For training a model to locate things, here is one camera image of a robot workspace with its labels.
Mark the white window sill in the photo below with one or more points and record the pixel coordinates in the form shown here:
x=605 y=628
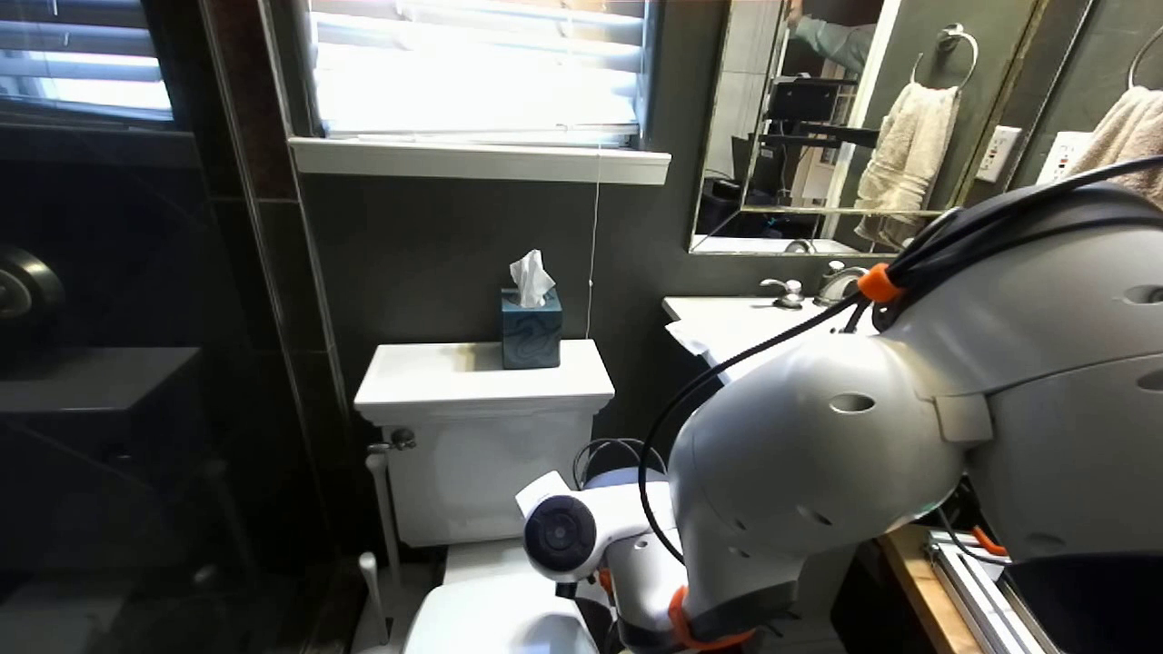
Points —
x=486 y=162

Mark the white window blinds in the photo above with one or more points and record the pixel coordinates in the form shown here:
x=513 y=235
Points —
x=486 y=75

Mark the white outlet plate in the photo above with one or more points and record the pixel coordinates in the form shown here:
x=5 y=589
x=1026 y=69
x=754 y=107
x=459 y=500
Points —
x=1068 y=154

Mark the blue tissue box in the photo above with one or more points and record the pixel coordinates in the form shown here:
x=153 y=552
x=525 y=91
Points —
x=532 y=333

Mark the chrome faucet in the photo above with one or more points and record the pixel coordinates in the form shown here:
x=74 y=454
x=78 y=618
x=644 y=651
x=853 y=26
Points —
x=790 y=291

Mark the framed wall mirror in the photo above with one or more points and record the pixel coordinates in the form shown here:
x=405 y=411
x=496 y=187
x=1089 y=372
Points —
x=774 y=123

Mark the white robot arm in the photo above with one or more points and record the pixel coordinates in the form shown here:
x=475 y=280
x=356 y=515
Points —
x=822 y=460

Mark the white light switch plate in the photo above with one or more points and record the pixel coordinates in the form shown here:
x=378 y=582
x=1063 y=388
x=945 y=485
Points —
x=1001 y=149

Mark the white water supply pipe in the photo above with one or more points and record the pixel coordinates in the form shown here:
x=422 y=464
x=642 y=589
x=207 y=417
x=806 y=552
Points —
x=384 y=522

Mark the white sink counter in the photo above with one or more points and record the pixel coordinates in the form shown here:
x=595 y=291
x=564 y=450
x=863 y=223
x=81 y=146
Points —
x=740 y=326

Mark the aluminium rail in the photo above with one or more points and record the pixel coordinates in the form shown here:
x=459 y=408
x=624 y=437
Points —
x=988 y=602

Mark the dark round knob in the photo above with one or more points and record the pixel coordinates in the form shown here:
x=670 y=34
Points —
x=23 y=296

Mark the wooden mounting board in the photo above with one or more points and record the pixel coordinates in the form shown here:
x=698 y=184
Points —
x=929 y=595

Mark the beige hanging towel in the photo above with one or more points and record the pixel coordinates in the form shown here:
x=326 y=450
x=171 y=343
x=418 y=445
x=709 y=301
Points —
x=911 y=159
x=1128 y=132

